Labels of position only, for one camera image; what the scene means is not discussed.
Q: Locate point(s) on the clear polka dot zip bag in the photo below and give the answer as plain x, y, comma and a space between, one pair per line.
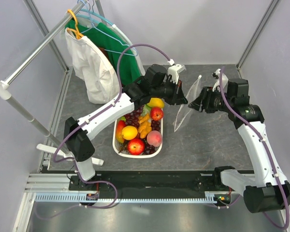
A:
184, 113

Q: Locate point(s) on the green cabbage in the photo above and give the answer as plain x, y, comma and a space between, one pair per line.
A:
146, 110

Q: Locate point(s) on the pink peach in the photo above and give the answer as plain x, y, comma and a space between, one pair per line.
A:
154, 138

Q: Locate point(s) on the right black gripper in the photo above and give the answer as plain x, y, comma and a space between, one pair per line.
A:
204, 102

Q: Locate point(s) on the blue clothes hanger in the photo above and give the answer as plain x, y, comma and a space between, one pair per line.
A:
110, 31

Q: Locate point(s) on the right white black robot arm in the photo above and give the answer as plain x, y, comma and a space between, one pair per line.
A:
270, 188

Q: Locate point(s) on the orange clothes hanger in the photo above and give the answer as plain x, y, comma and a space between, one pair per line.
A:
75, 25

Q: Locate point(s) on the dark purple grape bunch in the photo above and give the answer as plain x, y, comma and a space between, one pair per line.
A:
132, 119

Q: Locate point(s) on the white shirt on hanger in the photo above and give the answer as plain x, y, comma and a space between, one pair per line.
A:
92, 66

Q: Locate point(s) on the yellow lemon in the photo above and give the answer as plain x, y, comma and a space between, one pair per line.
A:
129, 132

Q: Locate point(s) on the red apple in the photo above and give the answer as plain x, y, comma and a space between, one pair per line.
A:
136, 146
156, 113

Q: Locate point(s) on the yellow red mango back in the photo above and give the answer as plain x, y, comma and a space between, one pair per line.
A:
156, 102

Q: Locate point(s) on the white plastic fruit basket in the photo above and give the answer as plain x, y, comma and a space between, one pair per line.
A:
138, 134

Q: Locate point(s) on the green shirt on hanger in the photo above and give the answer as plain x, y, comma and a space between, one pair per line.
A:
129, 70

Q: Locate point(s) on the metal clothes rack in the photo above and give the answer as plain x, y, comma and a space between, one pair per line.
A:
37, 88

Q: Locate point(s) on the red yellow mango left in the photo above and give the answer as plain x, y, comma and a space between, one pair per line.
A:
120, 126

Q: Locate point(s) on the light blue cable duct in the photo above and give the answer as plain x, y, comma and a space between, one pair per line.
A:
87, 198

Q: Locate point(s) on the yellow ginger root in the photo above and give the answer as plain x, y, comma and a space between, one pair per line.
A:
144, 126

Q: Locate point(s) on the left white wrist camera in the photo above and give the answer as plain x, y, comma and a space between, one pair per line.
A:
174, 71

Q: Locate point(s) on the red apple front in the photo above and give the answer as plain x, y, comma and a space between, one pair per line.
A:
136, 146

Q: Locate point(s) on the dark grape bunch right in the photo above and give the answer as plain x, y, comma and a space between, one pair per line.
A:
149, 149

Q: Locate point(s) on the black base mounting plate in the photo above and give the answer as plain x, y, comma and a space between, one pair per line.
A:
162, 183

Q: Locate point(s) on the red apple back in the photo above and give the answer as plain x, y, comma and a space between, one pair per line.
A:
156, 113

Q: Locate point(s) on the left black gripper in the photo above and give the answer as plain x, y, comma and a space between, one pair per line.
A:
178, 97

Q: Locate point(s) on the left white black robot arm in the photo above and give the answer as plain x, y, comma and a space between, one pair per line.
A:
158, 82

